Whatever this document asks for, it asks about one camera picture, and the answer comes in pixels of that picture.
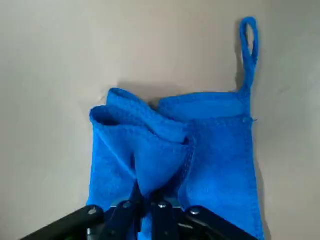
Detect blue dishcloth with loop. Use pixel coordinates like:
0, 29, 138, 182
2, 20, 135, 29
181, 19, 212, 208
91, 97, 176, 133
86, 16, 265, 240

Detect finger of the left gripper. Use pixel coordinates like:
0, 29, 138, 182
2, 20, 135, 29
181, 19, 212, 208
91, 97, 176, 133
17, 183, 146, 240
149, 198, 257, 240

